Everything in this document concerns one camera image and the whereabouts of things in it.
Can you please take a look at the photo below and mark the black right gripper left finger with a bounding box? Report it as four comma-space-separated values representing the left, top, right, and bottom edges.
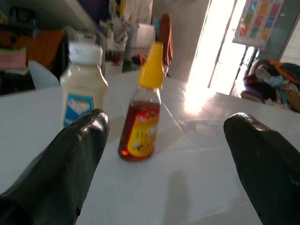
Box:
0, 108, 110, 225

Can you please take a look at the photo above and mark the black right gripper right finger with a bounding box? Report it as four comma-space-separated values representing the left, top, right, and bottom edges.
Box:
223, 112, 300, 225

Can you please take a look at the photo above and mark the honey bottle with yellow cap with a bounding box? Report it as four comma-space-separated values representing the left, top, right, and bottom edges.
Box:
118, 41, 165, 162

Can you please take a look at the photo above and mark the pile of colourful clothes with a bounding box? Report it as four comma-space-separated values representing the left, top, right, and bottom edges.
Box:
240, 60, 300, 112

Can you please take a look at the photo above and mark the mayonnaise jar with white lid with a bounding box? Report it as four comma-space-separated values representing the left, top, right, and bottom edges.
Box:
60, 42, 109, 129

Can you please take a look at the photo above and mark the white plastic chair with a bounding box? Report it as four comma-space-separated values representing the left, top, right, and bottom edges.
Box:
28, 60, 60, 90

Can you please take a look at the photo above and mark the pink folded cloth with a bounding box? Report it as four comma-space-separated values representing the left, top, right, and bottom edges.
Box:
0, 48, 28, 70

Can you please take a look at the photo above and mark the orange cloth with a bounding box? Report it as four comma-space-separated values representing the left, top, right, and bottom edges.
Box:
13, 30, 66, 71

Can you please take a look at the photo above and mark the white storage box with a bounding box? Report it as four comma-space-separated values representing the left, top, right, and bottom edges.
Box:
127, 22, 156, 49

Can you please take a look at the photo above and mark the brown hanging garment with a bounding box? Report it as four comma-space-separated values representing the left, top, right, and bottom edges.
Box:
159, 13, 174, 68

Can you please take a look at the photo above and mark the colourful squares wall poster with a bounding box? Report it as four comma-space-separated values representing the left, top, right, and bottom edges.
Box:
232, 0, 285, 49

